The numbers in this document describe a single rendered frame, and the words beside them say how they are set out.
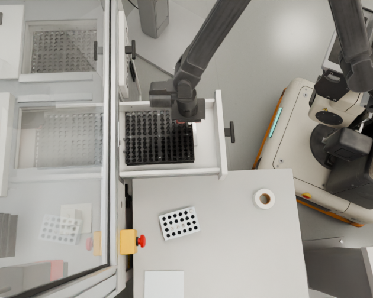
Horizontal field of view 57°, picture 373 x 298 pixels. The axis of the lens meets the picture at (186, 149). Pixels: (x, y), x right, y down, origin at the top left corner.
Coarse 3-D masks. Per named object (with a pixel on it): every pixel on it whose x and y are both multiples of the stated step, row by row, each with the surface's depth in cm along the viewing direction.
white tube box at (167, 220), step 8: (192, 208) 116; (160, 216) 115; (168, 216) 118; (176, 216) 115; (184, 216) 115; (192, 216) 118; (168, 224) 114; (176, 224) 114; (192, 224) 114; (168, 232) 113; (176, 232) 113; (184, 232) 117; (192, 232) 114
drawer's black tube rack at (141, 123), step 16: (128, 112) 113; (128, 128) 112; (144, 128) 115; (160, 128) 112; (176, 128) 112; (128, 144) 113; (144, 144) 114; (160, 144) 110; (176, 144) 111; (128, 160) 112; (144, 160) 112; (160, 160) 109; (176, 160) 109
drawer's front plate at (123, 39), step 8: (120, 16) 119; (120, 24) 118; (120, 32) 118; (120, 40) 117; (120, 48) 116; (120, 56) 115; (120, 64) 114; (120, 72) 114; (120, 80) 113; (120, 88) 115
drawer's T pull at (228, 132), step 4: (232, 124) 112; (224, 128) 111; (228, 128) 111; (232, 128) 111; (224, 132) 111; (228, 132) 111; (232, 132) 111; (224, 136) 111; (228, 136) 111; (232, 136) 111; (232, 140) 110
